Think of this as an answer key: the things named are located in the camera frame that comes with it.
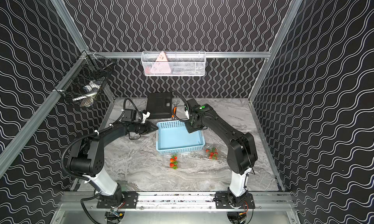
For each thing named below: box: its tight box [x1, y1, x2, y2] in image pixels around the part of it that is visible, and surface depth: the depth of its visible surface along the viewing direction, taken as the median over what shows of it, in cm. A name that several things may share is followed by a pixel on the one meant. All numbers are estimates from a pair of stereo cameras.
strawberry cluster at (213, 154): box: [205, 147, 219, 161], surface depth 92 cm
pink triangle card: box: [149, 51, 171, 74], surface depth 92 cm
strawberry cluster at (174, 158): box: [169, 154, 178, 163], surface depth 89 cm
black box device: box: [146, 92, 172, 120], surface depth 112 cm
